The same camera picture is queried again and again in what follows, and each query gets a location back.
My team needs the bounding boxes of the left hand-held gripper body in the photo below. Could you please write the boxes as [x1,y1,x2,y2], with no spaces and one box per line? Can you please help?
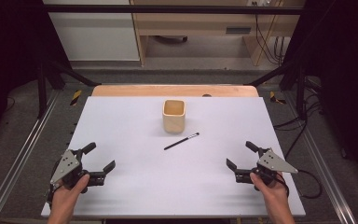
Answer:
[48,148,107,194]

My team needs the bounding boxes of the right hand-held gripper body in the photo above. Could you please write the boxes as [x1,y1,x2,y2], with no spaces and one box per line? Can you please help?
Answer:
[234,147,299,192]

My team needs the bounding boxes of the square wooden cup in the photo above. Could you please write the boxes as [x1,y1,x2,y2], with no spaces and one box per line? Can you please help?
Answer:
[162,99,186,135]

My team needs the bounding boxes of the person's left hand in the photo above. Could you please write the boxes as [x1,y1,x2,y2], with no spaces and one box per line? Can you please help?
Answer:
[47,174,91,217]

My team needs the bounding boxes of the person's right hand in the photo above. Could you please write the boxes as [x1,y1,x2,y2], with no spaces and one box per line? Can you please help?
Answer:
[249,172,291,213]

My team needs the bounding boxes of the yellow black tape marker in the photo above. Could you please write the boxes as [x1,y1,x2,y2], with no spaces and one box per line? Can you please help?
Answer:
[268,91,288,105]
[69,89,83,107]

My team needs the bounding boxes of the black metal stand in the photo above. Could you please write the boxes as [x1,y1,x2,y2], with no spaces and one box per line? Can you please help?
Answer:
[36,58,103,119]
[244,60,310,121]

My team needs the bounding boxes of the white cabinet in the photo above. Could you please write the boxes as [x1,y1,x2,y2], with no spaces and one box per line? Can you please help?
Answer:
[42,0,141,63]

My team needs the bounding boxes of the grey desk label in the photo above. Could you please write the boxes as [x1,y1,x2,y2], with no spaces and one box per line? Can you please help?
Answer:
[225,26,253,35]

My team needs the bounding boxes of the black curtain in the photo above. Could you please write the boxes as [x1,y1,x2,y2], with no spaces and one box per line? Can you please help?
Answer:
[282,0,358,182]
[0,0,73,151]

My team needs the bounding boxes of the wooden desk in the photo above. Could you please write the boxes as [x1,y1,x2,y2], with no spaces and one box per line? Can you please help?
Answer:
[129,0,308,67]

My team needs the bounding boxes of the white power strip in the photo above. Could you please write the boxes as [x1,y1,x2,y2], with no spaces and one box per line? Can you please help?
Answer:
[249,0,282,8]

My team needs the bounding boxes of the black floor cables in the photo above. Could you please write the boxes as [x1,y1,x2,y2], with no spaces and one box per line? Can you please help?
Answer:
[272,77,324,161]

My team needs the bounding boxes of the aluminium floor rail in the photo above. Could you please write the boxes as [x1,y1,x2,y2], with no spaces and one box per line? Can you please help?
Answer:
[0,89,62,224]
[283,92,358,224]

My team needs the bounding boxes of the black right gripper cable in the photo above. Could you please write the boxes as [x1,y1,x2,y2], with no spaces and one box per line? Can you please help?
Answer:
[276,169,324,201]

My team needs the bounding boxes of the black hanging cables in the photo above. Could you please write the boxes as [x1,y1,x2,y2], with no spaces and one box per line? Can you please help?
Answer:
[254,13,286,66]

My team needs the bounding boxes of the black horizontal frame bar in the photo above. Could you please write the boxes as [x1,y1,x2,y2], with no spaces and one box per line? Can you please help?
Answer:
[42,4,306,16]

